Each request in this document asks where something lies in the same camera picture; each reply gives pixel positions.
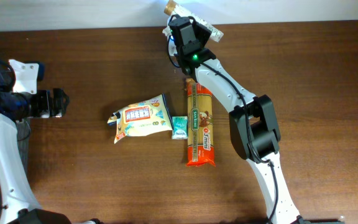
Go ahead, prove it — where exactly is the white tube with gold cap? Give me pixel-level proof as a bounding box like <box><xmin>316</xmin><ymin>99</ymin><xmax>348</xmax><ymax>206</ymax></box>
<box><xmin>162</xmin><ymin>0</ymin><xmax>224</xmax><ymax>42</ymax></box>

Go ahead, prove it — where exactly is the yellow blue snack bag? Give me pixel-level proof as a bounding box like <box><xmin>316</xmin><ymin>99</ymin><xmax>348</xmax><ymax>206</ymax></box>
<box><xmin>108</xmin><ymin>94</ymin><xmax>173</xmax><ymax>143</ymax></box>

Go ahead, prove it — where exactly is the orange spaghetti packet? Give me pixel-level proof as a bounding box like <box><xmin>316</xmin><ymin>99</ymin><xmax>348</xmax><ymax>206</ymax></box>
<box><xmin>186</xmin><ymin>78</ymin><xmax>215</xmax><ymax>166</ymax></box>

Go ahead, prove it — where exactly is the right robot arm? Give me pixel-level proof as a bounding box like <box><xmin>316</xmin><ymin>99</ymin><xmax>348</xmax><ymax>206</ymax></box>
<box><xmin>168</xmin><ymin>14</ymin><xmax>305</xmax><ymax>223</ymax></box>

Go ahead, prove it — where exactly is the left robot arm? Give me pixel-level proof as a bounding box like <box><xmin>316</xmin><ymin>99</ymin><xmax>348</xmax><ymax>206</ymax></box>
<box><xmin>0</xmin><ymin>60</ymin><xmax>69</xmax><ymax>223</ymax></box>

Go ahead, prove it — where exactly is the grey plastic mesh basket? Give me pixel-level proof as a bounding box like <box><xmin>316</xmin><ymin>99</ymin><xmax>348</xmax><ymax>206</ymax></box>
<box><xmin>16</xmin><ymin>119</ymin><xmax>32</xmax><ymax>174</ymax></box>

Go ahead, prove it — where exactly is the black right camera cable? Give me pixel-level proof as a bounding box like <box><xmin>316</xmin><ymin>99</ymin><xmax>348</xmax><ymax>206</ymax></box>
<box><xmin>165</xmin><ymin>34</ymin><xmax>280</xmax><ymax>224</ymax></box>

